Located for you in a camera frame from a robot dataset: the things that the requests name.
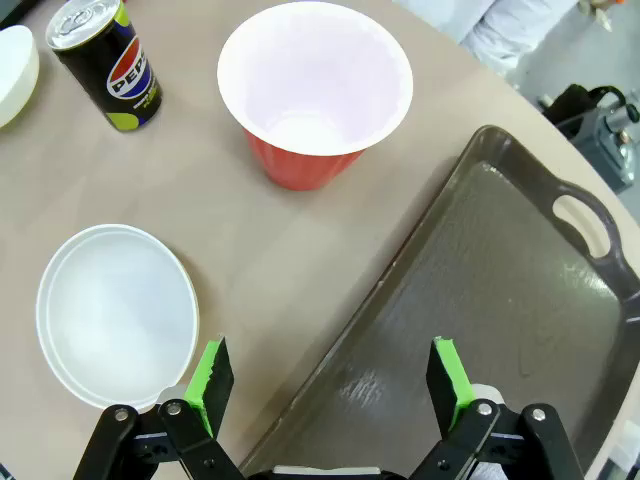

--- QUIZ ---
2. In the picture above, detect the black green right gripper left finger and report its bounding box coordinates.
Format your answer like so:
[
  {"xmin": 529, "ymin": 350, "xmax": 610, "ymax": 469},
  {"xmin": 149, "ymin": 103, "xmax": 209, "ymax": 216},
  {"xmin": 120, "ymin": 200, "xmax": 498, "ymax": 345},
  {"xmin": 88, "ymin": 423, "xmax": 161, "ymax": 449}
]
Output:
[{"xmin": 74, "ymin": 335, "xmax": 246, "ymax": 480}]

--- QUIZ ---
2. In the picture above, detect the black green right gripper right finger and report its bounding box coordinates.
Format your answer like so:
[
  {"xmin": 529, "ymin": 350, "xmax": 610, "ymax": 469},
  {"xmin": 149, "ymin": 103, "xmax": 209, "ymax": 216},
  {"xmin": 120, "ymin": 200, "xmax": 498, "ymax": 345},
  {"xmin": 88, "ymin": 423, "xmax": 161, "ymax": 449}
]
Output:
[{"xmin": 409, "ymin": 336, "xmax": 586, "ymax": 480}]

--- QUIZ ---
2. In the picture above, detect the white plastic bowl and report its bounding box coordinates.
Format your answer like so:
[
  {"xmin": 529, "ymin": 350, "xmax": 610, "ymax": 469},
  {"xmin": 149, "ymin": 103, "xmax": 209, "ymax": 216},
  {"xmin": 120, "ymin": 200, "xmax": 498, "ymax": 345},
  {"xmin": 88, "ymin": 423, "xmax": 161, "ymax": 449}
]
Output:
[
  {"xmin": 0, "ymin": 24, "xmax": 41, "ymax": 129},
  {"xmin": 35, "ymin": 223, "xmax": 200, "ymax": 410}
]

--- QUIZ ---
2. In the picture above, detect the red plastic cup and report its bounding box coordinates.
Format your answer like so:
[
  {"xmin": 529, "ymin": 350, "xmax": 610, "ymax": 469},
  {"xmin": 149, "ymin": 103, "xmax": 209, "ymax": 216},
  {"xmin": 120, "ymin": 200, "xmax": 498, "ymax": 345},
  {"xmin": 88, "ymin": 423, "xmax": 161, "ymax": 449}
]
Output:
[{"xmin": 216, "ymin": 0, "xmax": 415, "ymax": 192}]

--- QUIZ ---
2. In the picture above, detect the person bare hand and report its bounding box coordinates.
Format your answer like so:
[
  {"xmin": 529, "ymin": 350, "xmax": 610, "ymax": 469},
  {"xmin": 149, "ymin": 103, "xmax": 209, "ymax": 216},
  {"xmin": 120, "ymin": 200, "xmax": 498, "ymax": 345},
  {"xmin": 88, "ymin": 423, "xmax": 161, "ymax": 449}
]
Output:
[{"xmin": 579, "ymin": 0, "xmax": 614, "ymax": 33}]

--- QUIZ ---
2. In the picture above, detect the dark brown serving tray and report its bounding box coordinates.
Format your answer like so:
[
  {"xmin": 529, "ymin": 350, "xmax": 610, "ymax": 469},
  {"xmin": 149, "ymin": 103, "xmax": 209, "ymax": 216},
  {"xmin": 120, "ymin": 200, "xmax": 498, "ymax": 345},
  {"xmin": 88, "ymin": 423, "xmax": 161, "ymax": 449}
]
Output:
[{"xmin": 239, "ymin": 124, "xmax": 640, "ymax": 480}]

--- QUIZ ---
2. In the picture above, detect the grey equipment box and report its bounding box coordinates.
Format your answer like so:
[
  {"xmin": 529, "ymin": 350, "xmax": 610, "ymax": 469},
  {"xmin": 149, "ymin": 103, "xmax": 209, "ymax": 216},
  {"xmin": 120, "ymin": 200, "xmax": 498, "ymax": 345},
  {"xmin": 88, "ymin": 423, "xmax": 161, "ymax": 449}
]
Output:
[{"xmin": 574, "ymin": 104, "xmax": 640, "ymax": 195}]

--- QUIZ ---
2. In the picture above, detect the black bag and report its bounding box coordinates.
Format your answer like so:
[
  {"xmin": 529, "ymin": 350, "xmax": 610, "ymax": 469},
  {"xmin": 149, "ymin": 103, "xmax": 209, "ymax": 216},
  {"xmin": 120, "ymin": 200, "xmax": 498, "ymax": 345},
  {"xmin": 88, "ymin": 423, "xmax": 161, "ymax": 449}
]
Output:
[{"xmin": 539, "ymin": 83, "xmax": 627, "ymax": 139}]

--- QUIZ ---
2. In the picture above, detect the black Pepsi soda can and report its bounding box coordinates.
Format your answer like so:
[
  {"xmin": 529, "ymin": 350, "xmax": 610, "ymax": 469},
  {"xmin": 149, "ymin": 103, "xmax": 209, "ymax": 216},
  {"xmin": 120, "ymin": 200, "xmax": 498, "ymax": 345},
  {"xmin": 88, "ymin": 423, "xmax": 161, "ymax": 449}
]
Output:
[{"xmin": 45, "ymin": 0, "xmax": 164, "ymax": 133}]

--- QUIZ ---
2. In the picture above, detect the person white lab coat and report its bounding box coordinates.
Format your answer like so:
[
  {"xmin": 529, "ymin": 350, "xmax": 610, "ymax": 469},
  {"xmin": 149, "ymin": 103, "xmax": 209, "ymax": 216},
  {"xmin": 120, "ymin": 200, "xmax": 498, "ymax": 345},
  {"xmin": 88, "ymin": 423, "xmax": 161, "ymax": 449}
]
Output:
[{"xmin": 392, "ymin": 0, "xmax": 582, "ymax": 77}]

